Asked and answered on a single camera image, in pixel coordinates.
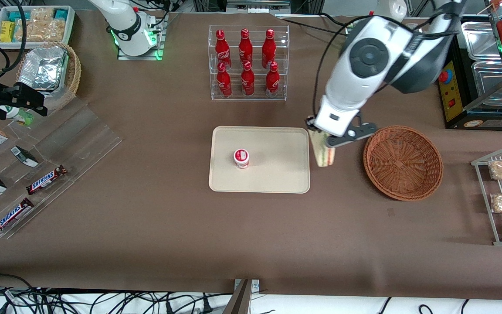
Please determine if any black cable on table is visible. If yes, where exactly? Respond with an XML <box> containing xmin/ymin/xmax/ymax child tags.
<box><xmin>276</xmin><ymin>12</ymin><xmax>352</xmax><ymax>38</ymax></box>

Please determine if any triangle sandwich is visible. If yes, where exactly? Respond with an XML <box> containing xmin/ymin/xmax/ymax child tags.
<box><xmin>311</xmin><ymin>130</ymin><xmax>336</xmax><ymax>167</ymax></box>

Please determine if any yellow snack pack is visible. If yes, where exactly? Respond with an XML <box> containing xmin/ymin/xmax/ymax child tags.
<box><xmin>0</xmin><ymin>21</ymin><xmax>15</xmax><ymax>43</ymax></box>

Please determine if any clear acrylic display stand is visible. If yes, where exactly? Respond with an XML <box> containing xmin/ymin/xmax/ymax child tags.
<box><xmin>0</xmin><ymin>96</ymin><xmax>123</xmax><ymax>239</ymax></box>

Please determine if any white green drink bottle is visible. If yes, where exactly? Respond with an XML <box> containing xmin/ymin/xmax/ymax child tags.
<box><xmin>0</xmin><ymin>106</ymin><xmax>34</xmax><ymax>126</ymax></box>

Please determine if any silver wire rack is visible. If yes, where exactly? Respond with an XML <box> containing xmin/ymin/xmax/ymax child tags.
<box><xmin>471</xmin><ymin>146</ymin><xmax>502</xmax><ymax>246</ymax></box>

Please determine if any clear acrylic bottle rack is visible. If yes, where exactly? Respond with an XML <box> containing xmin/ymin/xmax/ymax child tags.
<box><xmin>208</xmin><ymin>25</ymin><xmax>290</xmax><ymax>102</ymax></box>

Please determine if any black food warmer machine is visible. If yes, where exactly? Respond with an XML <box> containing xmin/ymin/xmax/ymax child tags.
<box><xmin>438</xmin><ymin>13</ymin><xmax>502</xmax><ymax>130</ymax></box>

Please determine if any steel warmer pan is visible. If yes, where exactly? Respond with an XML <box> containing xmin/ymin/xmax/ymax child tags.
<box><xmin>461</xmin><ymin>22</ymin><xmax>502</xmax><ymax>61</ymax></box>
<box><xmin>471</xmin><ymin>61</ymin><xmax>502</xmax><ymax>107</ymax></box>

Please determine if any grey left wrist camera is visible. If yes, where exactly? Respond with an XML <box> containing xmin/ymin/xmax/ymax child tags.
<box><xmin>326</xmin><ymin>123</ymin><xmax>379</xmax><ymax>148</ymax></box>

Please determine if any brown round wicker basket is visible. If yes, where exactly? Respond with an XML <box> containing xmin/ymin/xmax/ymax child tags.
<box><xmin>363</xmin><ymin>125</ymin><xmax>444</xmax><ymax>201</ymax></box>

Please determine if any silver foil pack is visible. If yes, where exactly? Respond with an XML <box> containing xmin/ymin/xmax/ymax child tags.
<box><xmin>18</xmin><ymin>46</ymin><xmax>68</xmax><ymax>91</ymax></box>

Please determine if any dark camera mount post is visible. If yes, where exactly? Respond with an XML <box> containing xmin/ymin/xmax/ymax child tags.
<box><xmin>225</xmin><ymin>279</ymin><xmax>260</xmax><ymax>314</ymax></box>

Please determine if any white red yogurt cup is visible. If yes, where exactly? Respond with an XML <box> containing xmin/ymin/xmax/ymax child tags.
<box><xmin>234</xmin><ymin>149</ymin><xmax>250</xmax><ymax>169</ymax></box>

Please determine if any snickers chocolate bar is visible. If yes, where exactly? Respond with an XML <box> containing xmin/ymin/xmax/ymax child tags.
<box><xmin>26</xmin><ymin>165</ymin><xmax>67</xmax><ymax>195</ymax></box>
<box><xmin>0</xmin><ymin>198</ymin><xmax>34</xmax><ymax>236</ymax></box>

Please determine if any clear rice cracker bag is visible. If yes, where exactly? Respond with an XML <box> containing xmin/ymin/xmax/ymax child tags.
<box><xmin>16</xmin><ymin>20</ymin><xmax>39</xmax><ymax>42</ymax></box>
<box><xmin>37</xmin><ymin>20</ymin><xmax>66</xmax><ymax>41</ymax></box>
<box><xmin>31</xmin><ymin>8</ymin><xmax>54</xmax><ymax>22</ymax></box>

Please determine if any beige plastic tray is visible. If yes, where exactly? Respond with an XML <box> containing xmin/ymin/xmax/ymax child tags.
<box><xmin>208</xmin><ymin>126</ymin><xmax>311</xmax><ymax>194</ymax></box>

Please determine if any white plastic bin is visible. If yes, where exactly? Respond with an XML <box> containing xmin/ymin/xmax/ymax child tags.
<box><xmin>0</xmin><ymin>5</ymin><xmax>76</xmax><ymax>49</ymax></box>

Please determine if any brown paper table cover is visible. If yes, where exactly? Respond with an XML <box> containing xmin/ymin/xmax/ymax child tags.
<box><xmin>0</xmin><ymin>9</ymin><xmax>502</xmax><ymax>301</ymax></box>

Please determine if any aluminium frame structure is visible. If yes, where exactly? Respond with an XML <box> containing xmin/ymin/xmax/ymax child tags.
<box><xmin>192</xmin><ymin>0</ymin><xmax>323</xmax><ymax>14</ymax></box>

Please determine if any light wicker basket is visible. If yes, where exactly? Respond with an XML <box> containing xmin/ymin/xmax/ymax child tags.
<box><xmin>16</xmin><ymin>41</ymin><xmax>81</xmax><ymax>114</ymax></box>

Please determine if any red cola bottle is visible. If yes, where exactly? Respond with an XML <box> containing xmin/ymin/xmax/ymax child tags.
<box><xmin>265</xmin><ymin>62</ymin><xmax>280</xmax><ymax>97</ymax></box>
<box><xmin>215</xmin><ymin>30</ymin><xmax>232</xmax><ymax>70</ymax></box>
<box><xmin>239</xmin><ymin>29</ymin><xmax>254</xmax><ymax>66</ymax></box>
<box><xmin>216</xmin><ymin>62</ymin><xmax>233</xmax><ymax>98</ymax></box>
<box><xmin>241</xmin><ymin>61</ymin><xmax>255</xmax><ymax>96</ymax></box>
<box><xmin>262</xmin><ymin>29</ymin><xmax>276</xmax><ymax>69</ymax></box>

